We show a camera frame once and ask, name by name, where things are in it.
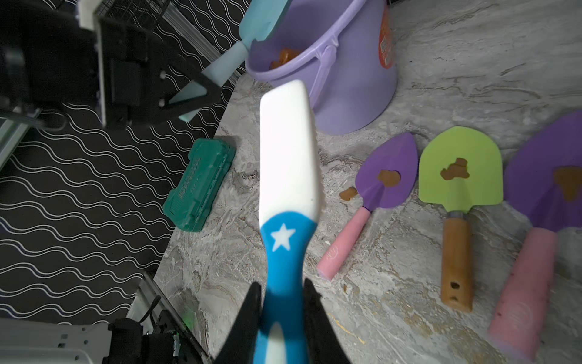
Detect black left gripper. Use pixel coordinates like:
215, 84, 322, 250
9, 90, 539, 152
1, 1, 221, 130

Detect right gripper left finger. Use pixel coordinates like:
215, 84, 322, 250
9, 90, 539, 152
214, 282, 262, 364

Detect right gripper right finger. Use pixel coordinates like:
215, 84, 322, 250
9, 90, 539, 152
303, 278, 350, 364

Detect white brush blue handle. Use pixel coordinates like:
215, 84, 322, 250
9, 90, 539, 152
253, 80, 323, 363

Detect light blue trowel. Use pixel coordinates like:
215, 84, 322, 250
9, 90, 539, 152
170, 0, 292, 122

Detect light green trowel wooden handle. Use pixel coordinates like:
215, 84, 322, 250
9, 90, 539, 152
418, 126, 504, 312

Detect brown soil pieces on table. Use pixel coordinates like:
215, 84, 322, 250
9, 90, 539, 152
339, 187, 359, 201

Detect purple plastic bucket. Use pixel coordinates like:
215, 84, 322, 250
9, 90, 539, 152
245, 0, 397, 135

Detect green plastic tool case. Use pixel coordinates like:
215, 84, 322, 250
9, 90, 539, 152
163, 138, 236, 232

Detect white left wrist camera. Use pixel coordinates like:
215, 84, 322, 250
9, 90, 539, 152
75, 0, 102, 31

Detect black wire basket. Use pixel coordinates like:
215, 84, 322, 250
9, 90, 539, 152
96, 0, 171, 30

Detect small purple trowel pink handle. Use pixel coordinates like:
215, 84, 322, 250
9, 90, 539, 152
487, 108, 582, 362

